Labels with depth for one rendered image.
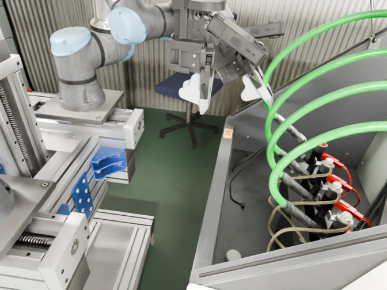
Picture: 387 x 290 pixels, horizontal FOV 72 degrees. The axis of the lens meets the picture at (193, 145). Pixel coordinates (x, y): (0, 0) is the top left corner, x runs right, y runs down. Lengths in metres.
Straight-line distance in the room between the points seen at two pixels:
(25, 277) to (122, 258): 0.88
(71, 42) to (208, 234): 0.65
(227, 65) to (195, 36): 0.17
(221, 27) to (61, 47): 0.55
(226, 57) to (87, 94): 0.50
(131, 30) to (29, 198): 0.42
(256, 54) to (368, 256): 0.35
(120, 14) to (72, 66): 0.33
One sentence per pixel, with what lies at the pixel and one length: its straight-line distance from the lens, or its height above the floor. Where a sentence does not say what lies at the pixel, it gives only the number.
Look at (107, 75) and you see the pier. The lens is 2.98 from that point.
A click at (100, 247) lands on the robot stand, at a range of 1.56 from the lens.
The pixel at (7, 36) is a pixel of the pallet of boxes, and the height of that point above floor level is 0.70.
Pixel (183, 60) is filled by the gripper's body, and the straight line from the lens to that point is 0.49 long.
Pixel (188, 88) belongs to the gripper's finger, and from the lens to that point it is 0.52.
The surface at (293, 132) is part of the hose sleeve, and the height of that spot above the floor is 1.14.
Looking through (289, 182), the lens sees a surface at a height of 1.12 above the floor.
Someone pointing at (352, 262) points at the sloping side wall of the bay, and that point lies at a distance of 0.48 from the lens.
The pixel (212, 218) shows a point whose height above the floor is 0.95.
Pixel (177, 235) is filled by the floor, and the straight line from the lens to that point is 1.82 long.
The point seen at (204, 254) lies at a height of 0.95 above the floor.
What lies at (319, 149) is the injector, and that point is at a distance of 0.74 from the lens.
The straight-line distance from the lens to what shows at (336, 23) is 0.63.
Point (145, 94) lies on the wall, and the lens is 3.03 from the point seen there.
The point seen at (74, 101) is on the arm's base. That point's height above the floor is 1.07.
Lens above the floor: 1.49
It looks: 36 degrees down
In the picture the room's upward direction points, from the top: 5 degrees clockwise
